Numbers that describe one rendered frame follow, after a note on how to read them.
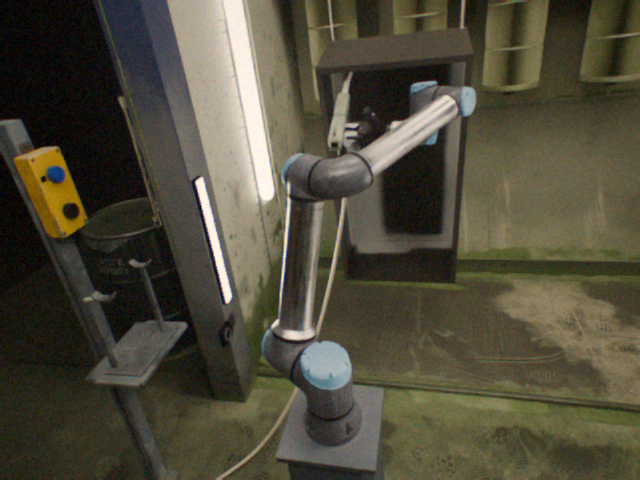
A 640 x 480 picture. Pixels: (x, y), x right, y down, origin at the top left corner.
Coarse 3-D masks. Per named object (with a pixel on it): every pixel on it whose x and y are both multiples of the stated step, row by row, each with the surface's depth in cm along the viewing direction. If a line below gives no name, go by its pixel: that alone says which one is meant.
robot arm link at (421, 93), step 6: (414, 84) 155; (420, 84) 153; (426, 84) 152; (432, 84) 152; (414, 90) 154; (420, 90) 153; (426, 90) 152; (432, 90) 151; (414, 96) 155; (420, 96) 153; (426, 96) 152; (414, 102) 156; (420, 102) 154; (426, 102) 152; (414, 108) 157; (420, 108) 155; (414, 114) 157
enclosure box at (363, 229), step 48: (336, 48) 193; (384, 48) 183; (432, 48) 175; (336, 96) 218; (384, 96) 214; (432, 144) 226; (384, 192) 249; (432, 192) 244; (384, 240) 272; (432, 240) 266
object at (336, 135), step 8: (344, 80) 182; (344, 88) 178; (344, 96) 173; (336, 104) 170; (344, 104) 169; (336, 112) 167; (344, 112) 166; (336, 120) 163; (344, 120) 164; (336, 128) 159; (344, 128) 166; (328, 136) 158; (336, 136) 157; (328, 144) 158; (344, 152) 172
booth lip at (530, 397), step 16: (368, 384) 238; (384, 384) 235; (400, 384) 233; (416, 384) 232; (432, 384) 231; (528, 400) 219; (544, 400) 217; (560, 400) 215; (576, 400) 214; (592, 400) 214
